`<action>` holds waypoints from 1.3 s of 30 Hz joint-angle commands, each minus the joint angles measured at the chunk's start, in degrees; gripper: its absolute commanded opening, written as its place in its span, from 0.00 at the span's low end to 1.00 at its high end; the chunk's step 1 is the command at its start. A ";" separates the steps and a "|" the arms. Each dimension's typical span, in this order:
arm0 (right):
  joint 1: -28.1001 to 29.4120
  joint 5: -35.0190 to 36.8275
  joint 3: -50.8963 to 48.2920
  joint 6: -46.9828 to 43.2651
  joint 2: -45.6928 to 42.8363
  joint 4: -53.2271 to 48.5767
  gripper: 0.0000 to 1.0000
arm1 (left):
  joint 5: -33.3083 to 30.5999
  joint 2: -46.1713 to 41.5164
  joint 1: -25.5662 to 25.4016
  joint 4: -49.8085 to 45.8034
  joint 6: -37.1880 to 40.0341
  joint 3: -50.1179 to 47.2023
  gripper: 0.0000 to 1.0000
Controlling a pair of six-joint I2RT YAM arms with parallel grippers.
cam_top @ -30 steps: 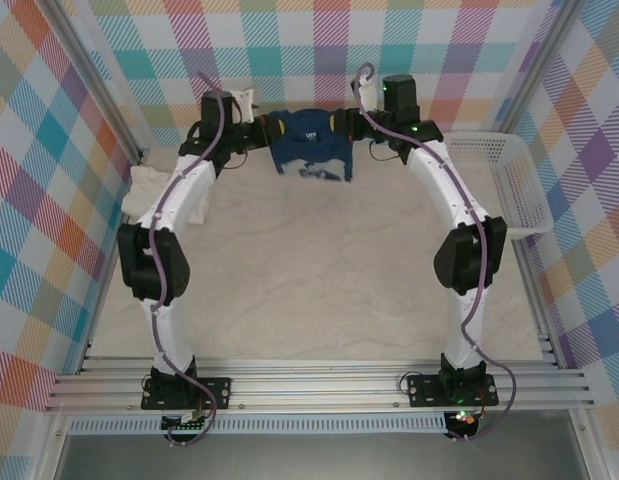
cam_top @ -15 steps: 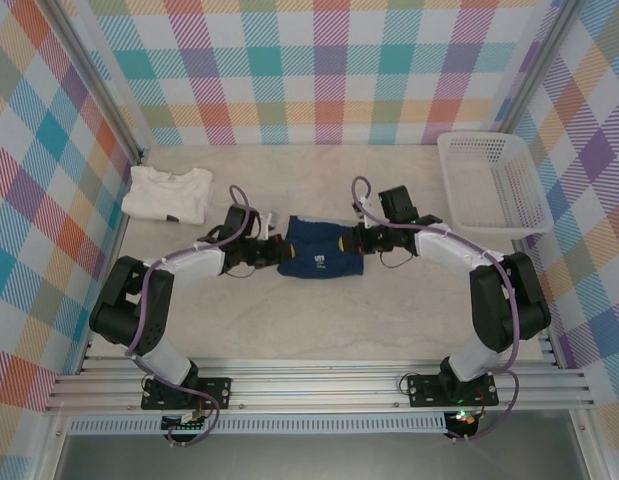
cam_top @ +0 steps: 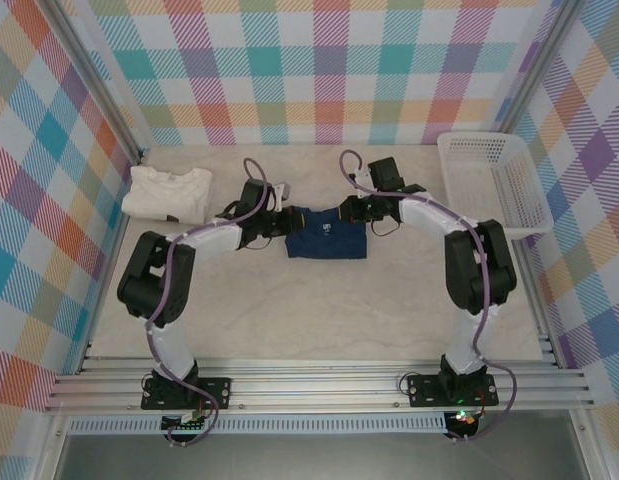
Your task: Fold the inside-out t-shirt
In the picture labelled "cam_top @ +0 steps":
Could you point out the aluminium frame post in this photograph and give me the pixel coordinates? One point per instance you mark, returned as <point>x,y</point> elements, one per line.
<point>99,85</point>
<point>534,70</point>

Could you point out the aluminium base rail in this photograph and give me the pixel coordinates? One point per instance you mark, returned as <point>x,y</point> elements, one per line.
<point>314,385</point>

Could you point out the dark blue t-shirt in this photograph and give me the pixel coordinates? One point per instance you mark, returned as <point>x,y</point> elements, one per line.
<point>329,245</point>

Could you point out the small circuit board white connector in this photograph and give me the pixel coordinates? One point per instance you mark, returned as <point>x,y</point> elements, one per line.
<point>184,425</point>

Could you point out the folded white t-shirt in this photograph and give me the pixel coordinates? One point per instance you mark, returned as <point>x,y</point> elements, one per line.
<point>164,195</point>

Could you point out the small circuit board coloured lights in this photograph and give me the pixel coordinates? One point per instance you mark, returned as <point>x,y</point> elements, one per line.
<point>464,419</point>

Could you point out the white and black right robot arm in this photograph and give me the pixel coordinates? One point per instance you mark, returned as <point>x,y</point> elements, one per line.
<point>424,212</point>

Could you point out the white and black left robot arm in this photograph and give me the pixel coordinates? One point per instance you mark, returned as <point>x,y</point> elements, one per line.
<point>164,345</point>

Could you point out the aluminium table side rail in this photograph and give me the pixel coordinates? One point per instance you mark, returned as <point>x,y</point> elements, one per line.
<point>531,295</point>
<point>106,280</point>

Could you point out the white perforated plastic basket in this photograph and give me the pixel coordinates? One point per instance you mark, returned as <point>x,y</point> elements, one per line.
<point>469,145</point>

